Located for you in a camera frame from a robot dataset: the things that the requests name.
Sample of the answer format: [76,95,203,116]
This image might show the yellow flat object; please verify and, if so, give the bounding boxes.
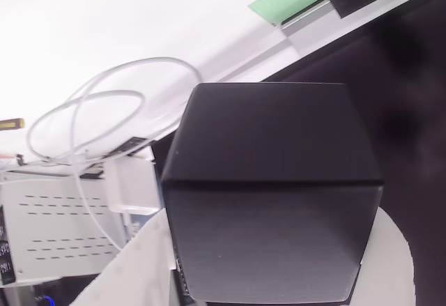
[0,118,26,132]

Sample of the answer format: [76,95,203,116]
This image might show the white cable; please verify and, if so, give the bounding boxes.
[25,56,203,252]

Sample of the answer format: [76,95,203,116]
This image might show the white vented equipment case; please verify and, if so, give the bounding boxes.
[0,165,160,288]

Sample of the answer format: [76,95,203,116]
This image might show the white power adapter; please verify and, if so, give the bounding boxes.
[105,145,162,217]

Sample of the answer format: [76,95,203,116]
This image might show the silver flat device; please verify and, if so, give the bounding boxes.
[279,0,336,38]

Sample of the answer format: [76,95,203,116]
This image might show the black monitor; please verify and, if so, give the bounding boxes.
[151,0,446,306]

